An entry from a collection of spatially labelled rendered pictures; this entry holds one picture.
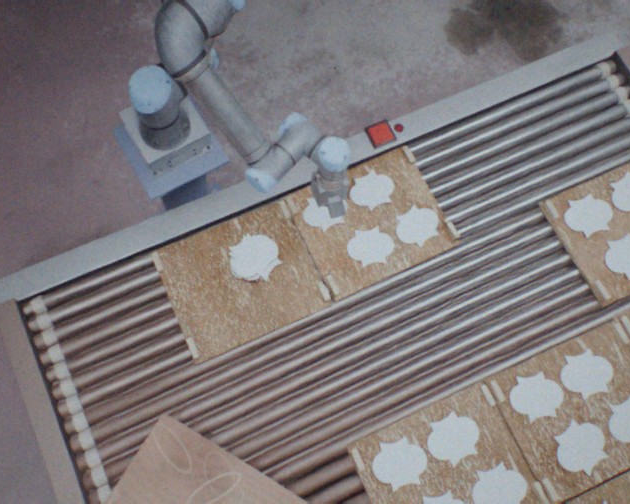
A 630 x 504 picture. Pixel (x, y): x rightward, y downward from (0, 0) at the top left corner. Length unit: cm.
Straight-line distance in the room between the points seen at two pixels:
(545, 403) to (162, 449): 101
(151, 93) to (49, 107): 151
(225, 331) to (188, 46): 80
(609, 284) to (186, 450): 126
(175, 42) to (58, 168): 178
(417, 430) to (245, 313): 56
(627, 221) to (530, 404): 64
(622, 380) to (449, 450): 52
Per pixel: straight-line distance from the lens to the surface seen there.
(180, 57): 171
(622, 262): 234
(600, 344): 225
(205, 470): 194
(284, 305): 210
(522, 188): 235
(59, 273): 223
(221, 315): 210
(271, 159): 181
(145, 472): 195
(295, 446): 205
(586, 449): 218
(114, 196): 330
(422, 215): 221
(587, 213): 235
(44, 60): 368
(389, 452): 204
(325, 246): 215
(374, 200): 221
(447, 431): 208
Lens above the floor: 296
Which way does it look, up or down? 70 degrees down
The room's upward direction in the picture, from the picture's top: 8 degrees clockwise
